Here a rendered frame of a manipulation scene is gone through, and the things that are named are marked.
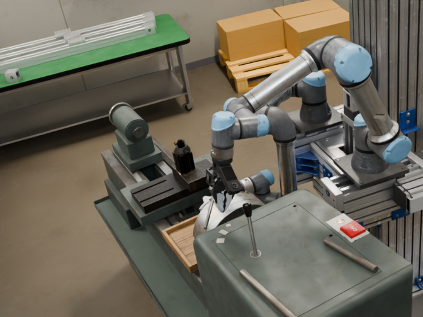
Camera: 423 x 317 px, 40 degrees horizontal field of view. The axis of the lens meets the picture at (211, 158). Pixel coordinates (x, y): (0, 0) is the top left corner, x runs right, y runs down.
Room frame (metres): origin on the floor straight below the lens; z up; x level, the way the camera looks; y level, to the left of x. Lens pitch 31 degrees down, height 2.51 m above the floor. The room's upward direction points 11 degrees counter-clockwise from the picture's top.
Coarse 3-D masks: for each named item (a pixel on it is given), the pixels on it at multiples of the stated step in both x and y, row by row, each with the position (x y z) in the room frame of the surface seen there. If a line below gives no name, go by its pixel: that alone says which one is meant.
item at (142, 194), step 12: (204, 168) 2.46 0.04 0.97; (156, 180) 2.43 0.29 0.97; (168, 180) 2.41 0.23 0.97; (132, 192) 2.36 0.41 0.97; (144, 192) 2.34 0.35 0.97; (156, 192) 2.32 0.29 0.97; (168, 192) 2.30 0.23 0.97; (180, 192) 2.30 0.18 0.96; (192, 192) 2.32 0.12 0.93; (144, 204) 2.24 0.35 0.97; (156, 204) 2.25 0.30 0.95
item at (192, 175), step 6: (174, 168) 2.43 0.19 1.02; (198, 168) 2.39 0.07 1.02; (174, 174) 2.44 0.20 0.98; (192, 174) 2.34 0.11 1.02; (198, 174) 2.33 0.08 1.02; (204, 174) 2.32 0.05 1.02; (180, 180) 2.37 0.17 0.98; (186, 180) 2.30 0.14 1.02; (192, 180) 2.29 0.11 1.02; (198, 180) 2.29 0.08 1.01; (204, 180) 2.30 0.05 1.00; (186, 186) 2.31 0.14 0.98; (192, 186) 2.28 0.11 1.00; (198, 186) 2.29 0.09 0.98
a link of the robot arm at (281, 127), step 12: (276, 108) 2.09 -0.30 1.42; (276, 120) 2.04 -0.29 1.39; (288, 120) 2.05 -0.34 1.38; (276, 132) 2.03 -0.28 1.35; (288, 132) 2.02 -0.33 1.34; (276, 144) 2.05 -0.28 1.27; (288, 144) 2.02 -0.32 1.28; (288, 156) 2.02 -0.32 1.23; (288, 168) 2.02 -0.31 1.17; (288, 180) 2.01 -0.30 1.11; (288, 192) 2.01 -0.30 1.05
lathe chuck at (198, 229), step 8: (240, 192) 1.83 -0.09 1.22; (248, 192) 1.86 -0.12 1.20; (232, 200) 1.77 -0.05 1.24; (240, 200) 1.76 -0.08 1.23; (256, 200) 1.79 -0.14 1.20; (208, 208) 1.78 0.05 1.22; (216, 208) 1.75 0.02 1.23; (200, 216) 1.77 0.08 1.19; (200, 224) 1.75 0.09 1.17; (208, 224) 1.71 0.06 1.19; (200, 232) 1.73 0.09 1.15
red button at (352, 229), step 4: (348, 224) 1.47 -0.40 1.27; (352, 224) 1.47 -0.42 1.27; (356, 224) 1.47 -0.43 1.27; (340, 228) 1.47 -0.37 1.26; (344, 228) 1.46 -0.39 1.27; (348, 228) 1.45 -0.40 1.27; (352, 228) 1.45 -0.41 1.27; (356, 228) 1.44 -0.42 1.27; (360, 228) 1.44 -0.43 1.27; (364, 228) 1.44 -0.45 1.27; (344, 232) 1.45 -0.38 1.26; (348, 232) 1.43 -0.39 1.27; (352, 232) 1.43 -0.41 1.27; (356, 232) 1.43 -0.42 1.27; (360, 232) 1.43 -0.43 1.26; (352, 236) 1.42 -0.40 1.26
